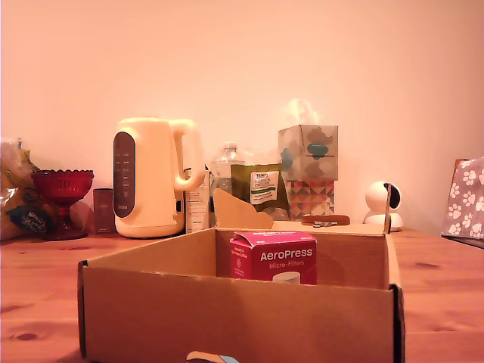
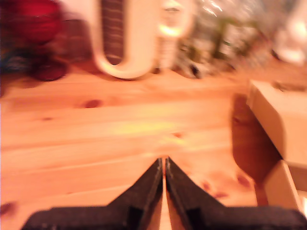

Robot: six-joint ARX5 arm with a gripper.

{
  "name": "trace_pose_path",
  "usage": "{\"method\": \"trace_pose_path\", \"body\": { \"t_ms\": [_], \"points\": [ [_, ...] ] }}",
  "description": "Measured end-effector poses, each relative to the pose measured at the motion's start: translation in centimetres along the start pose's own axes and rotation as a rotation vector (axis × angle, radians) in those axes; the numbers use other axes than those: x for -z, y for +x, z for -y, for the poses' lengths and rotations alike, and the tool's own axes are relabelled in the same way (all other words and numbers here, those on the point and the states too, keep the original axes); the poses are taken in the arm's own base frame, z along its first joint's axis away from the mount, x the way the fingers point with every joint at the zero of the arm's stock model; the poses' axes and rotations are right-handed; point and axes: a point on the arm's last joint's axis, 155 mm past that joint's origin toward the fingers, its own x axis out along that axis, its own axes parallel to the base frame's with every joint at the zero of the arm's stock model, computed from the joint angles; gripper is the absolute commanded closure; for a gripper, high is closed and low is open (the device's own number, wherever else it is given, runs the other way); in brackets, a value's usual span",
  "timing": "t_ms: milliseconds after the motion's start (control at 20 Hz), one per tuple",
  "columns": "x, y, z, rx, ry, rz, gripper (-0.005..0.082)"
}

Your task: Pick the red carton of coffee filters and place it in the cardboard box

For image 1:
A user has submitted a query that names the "red coffee filter carton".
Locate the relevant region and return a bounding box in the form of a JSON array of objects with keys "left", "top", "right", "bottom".
[{"left": 229, "top": 229, "right": 318, "bottom": 286}]

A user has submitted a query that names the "tall white printed carton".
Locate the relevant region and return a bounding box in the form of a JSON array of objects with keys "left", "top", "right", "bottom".
[{"left": 184, "top": 168, "right": 212, "bottom": 234}]

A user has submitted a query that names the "triangle print tissue box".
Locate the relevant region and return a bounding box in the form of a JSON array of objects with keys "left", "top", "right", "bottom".
[{"left": 285, "top": 179, "right": 337, "bottom": 222}]

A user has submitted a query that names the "cloud print tissue box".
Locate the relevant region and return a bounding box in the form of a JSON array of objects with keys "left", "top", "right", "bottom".
[{"left": 278, "top": 123, "right": 340, "bottom": 182}]

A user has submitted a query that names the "open cardboard box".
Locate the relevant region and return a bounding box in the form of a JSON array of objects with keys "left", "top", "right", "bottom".
[{"left": 77, "top": 181, "right": 408, "bottom": 363}]

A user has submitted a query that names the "small brown box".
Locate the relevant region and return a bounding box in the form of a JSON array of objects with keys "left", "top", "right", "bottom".
[{"left": 92, "top": 188, "right": 115, "bottom": 235}]

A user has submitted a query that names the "green-labelled large water bottle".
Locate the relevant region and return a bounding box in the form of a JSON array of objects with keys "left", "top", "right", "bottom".
[{"left": 230, "top": 162, "right": 290, "bottom": 222}]

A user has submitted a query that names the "clear plastic water bottle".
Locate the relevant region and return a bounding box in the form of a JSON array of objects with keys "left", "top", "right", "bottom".
[{"left": 209, "top": 141, "right": 247, "bottom": 201}]

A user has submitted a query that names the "cream electric kettle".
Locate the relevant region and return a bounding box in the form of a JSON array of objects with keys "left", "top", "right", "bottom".
[{"left": 112, "top": 116, "right": 207, "bottom": 239}]

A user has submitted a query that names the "white tissue sheet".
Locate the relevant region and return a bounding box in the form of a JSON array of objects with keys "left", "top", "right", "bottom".
[{"left": 281, "top": 98, "right": 324, "bottom": 126}]

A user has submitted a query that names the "beige and blue object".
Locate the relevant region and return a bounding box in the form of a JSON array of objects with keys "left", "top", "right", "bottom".
[{"left": 185, "top": 350, "right": 237, "bottom": 363}]

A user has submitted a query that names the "red glass footed bowl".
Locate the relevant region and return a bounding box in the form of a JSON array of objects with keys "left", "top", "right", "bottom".
[{"left": 30, "top": 169, "right": 95, "bottom": 241}]

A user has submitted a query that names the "yellow plastic bag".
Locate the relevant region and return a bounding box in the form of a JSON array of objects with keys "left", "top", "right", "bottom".
[{"left": 0, "top": 136, "right": 57, "bottom": 241}]

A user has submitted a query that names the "grey paw print cloth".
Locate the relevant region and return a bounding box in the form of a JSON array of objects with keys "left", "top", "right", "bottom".
[{"left": 441, "top": 157, "right": 484, "bottom": 240}]

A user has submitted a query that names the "small white round camera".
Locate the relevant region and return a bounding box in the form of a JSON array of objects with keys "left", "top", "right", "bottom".
[{"left": 361, "top": 180, "right": 404, "bottom": 232}]

